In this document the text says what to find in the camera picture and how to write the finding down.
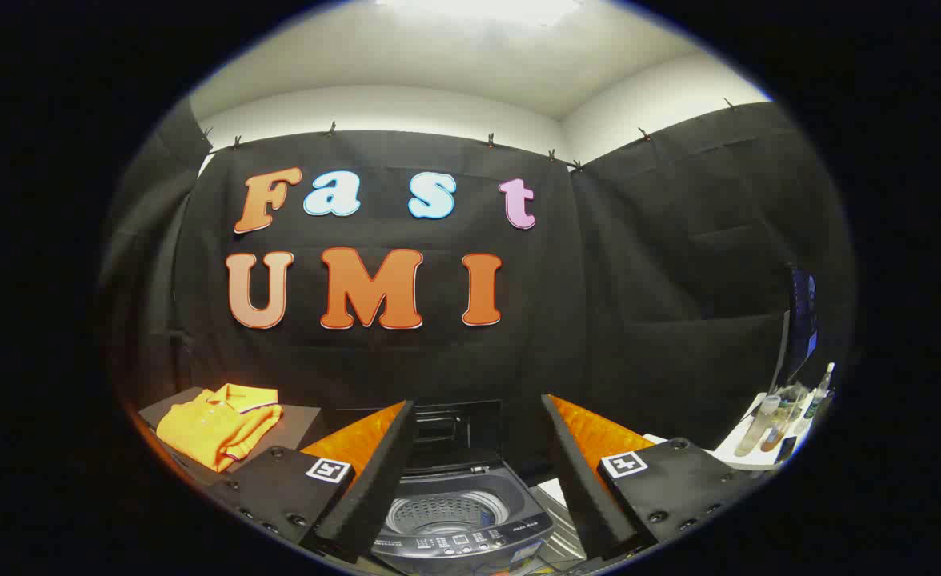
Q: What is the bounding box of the amber liquid bottle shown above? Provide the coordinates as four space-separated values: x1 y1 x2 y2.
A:
763 396 799 453

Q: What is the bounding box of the black backdrop cloth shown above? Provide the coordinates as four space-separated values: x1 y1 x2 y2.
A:
98 100 855 481

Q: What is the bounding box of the grey mini washing machine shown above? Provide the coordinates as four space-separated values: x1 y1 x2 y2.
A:
370 460 555 576

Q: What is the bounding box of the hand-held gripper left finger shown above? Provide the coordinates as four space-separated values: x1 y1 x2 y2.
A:
206 400 417 565

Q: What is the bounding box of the clear spray bottle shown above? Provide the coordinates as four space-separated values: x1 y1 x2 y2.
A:
795 362 836 437

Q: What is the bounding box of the dark computer monitor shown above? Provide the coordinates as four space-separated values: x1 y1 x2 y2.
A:
771 268 820 393

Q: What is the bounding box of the beige plastic tube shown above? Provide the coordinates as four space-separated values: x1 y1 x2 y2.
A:
735 395 781 458

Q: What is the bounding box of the orange polo shirt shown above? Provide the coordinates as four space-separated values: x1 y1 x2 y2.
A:
156 384 284 473

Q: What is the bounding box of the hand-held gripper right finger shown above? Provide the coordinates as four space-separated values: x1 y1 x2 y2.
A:
540 394 759 561

